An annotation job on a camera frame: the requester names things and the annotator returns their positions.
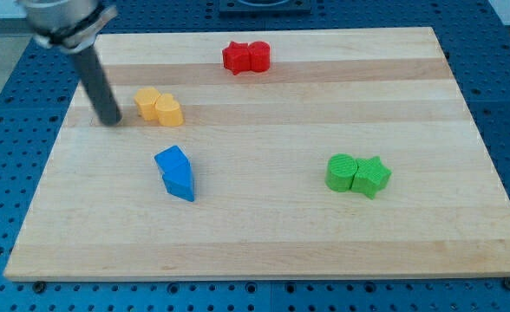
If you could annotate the red star block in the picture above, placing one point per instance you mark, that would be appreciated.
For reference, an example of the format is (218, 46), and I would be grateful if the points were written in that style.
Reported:
(236, 57)

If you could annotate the yellow heart block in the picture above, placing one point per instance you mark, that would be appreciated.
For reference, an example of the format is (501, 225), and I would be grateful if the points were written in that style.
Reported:
(168, 111)

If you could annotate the red cylinder block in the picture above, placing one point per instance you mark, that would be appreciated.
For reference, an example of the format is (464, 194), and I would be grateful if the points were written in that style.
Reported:
(260, 56)

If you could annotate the blue triangle block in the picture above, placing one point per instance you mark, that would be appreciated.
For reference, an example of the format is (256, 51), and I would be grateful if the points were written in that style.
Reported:
(179, 181)

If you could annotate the yellow hexagon block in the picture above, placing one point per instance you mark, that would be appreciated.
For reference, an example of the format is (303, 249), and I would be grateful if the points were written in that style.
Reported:
(145, 99)

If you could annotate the silver metal end effector mount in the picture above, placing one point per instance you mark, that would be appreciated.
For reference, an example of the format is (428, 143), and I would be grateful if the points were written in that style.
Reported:
(70, 25)

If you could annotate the green star block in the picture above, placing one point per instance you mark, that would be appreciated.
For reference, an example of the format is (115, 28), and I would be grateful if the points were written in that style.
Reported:
(371, 176)

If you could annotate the light wooden board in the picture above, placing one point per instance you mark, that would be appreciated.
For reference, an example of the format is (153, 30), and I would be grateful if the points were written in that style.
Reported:
(259, 145)

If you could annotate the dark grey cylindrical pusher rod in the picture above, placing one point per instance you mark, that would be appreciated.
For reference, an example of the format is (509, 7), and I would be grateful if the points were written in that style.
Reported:
(88, 67)

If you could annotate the green circle block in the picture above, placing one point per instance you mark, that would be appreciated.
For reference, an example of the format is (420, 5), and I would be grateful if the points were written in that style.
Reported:
(341, 170)

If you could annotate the blue cube block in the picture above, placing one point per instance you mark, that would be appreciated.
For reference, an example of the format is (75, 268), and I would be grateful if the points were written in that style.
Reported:
(169, 159)

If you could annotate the blue perforated table mat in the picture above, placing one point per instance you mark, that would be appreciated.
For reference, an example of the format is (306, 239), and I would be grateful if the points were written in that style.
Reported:
(35, 98)

